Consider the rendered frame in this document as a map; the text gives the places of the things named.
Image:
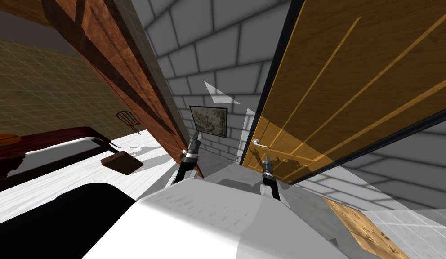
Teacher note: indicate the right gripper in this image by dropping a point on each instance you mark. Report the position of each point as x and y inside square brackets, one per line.
[268, 165]

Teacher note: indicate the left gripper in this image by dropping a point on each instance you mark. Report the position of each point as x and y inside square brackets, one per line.
[193, 146]

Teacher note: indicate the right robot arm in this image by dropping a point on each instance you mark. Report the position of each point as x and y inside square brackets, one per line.
[272, 184]

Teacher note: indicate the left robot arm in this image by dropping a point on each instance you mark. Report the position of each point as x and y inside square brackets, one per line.
[64, 223]

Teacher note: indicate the dark wooden chair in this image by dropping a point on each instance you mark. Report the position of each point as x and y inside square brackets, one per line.
[126, 118]

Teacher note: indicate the brown box stool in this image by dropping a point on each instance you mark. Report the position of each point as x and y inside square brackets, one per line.
[121, 163]

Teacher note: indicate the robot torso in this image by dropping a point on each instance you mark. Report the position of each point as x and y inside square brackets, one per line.
[208, 223]

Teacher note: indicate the yellow-brown wooden door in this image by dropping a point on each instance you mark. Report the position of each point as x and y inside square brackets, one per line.
[334, 90]

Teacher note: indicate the red-brown wooden door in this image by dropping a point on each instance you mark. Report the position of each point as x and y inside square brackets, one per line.
[111, 54]

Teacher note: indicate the dark red table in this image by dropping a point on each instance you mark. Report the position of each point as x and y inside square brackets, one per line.
[46, 139]

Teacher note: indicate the orange round table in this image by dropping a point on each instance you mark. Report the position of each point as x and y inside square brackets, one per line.
[5, 139]

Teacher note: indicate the black-framed wall picture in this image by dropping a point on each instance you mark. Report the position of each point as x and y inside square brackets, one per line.
[209, 121]

